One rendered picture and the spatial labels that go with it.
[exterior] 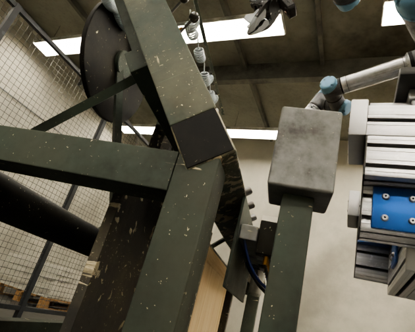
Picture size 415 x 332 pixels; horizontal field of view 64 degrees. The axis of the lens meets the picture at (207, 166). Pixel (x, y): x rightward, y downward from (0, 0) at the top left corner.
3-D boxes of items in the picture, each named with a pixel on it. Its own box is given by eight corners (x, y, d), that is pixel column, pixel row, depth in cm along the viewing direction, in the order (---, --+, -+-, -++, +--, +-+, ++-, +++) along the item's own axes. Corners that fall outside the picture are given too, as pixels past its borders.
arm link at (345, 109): (339, 106, 151) (319, 100, 159) (346, 120, 159) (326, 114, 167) (349, 92, 151) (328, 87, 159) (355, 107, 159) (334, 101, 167)
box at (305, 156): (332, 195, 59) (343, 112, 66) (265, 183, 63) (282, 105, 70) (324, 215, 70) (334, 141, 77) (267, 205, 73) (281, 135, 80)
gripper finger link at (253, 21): (237, 30, 112) (254, 12, 113) (250, 35, 108) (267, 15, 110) (234, 23, 109) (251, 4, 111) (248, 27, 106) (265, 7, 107)
